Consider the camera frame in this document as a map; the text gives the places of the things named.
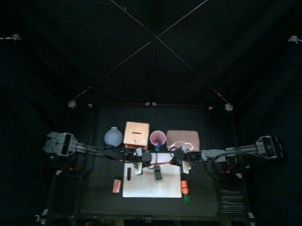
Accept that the wooden box red front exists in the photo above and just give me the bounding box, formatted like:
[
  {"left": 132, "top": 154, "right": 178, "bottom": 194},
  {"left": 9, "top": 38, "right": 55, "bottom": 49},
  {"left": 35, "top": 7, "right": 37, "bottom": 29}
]
[{"left": 124, "top": 121, "right": 152, "bottom": 150}]

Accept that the printed label sticker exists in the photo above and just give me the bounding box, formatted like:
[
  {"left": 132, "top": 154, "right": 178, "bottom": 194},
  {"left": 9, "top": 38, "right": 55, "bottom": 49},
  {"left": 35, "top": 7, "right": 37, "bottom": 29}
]
[{"left": 218, "top": 188, "right": 247, "bottom": 215}]

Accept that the black backdrop cloth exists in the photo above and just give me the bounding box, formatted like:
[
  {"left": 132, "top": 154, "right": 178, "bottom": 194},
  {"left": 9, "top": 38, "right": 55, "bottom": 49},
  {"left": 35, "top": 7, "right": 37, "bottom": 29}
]
[{"left": 0, "top": 0, "right": 302, "bottom": 226}]

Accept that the pink toy salmon piece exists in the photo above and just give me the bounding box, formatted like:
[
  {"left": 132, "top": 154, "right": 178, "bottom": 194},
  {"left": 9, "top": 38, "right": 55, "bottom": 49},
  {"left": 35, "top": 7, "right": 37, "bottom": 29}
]
[{"left": 113, "top": 179, "right": 124, "bottom": 194}]

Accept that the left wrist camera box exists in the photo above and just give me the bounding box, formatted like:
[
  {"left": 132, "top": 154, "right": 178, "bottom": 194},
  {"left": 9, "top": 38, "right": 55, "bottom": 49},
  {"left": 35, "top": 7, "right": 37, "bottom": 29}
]
[{"left": 141, "top": 150, "right": 154, "bottom": 163}]

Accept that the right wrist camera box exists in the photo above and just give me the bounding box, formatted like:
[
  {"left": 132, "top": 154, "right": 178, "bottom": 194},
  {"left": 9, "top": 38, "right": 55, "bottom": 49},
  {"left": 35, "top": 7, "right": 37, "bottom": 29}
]
[{"left": 172, "top": 149, "right": 186, "bottom": 162}]

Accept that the grey-blue bowl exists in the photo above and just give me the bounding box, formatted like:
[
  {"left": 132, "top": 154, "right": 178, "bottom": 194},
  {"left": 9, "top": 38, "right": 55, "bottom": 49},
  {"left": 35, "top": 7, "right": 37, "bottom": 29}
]
[{"left": 104, "top": 126, "right": 125, "bottom": 147}]

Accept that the thin diagonal brace rod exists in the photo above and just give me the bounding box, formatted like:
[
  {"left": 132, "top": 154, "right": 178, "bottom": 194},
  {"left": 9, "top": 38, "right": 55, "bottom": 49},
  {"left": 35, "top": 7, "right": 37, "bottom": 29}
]
[
  {"left": 109, "top": 0, "right": 234, "bottom": 109},
  {"left": 70, "top": 0, "right": 209, "bottom": 104}
]

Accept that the white cutting board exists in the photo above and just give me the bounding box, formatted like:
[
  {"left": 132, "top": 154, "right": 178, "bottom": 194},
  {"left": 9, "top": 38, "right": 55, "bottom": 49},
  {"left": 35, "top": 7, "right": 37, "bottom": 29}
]
[{"left": 122, "top": 152, "right": 184, "bottom": 199}]

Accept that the orange toy carrot green top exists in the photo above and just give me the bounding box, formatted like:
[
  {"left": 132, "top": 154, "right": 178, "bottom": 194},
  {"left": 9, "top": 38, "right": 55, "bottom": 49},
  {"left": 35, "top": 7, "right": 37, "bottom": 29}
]
[{"left": 181, "top": 179, "right": 193, "bottom": 206}]

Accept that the red cup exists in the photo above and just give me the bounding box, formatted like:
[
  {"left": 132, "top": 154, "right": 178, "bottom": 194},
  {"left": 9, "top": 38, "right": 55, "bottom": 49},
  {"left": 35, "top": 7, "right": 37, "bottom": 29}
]
[{"left": 149, "top": 130, "right": 168, "bottom": 147}]

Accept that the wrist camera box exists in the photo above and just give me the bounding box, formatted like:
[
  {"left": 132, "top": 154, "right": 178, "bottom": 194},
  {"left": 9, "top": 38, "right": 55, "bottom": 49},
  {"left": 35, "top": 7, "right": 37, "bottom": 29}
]
[
  {"left": 172, "top": 149, "right": 186, "bottom": 162},
  {"left": 141, "top": 150, "right": 154, "bottom": 163}
]

